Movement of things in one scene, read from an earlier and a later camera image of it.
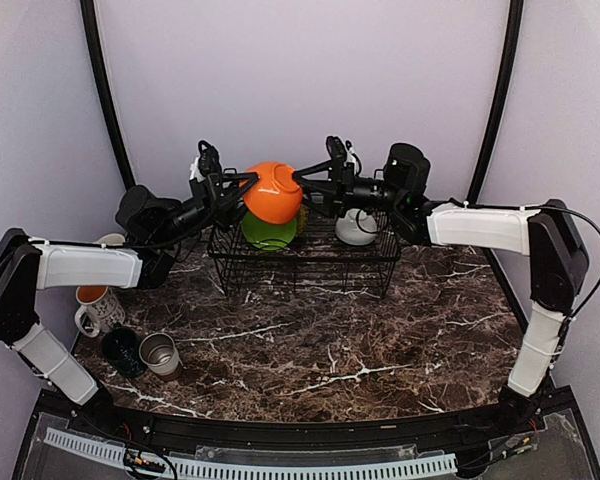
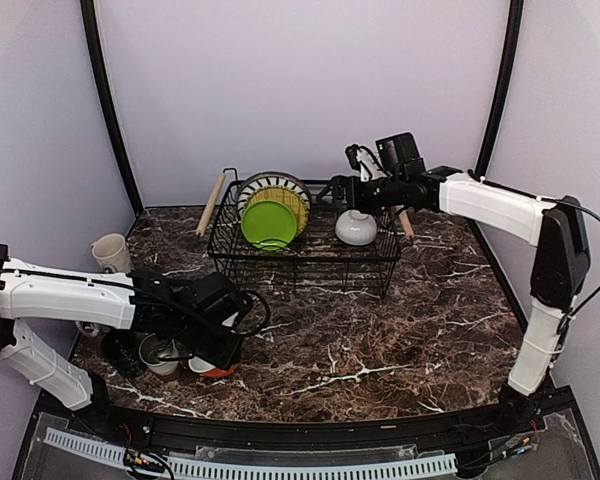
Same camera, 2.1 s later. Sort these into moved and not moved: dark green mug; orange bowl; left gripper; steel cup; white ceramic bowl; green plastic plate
Moved: left gripper; orange bowl
Not moved: dark green mug; white ceramic bowl; steel cup; green plastic plate
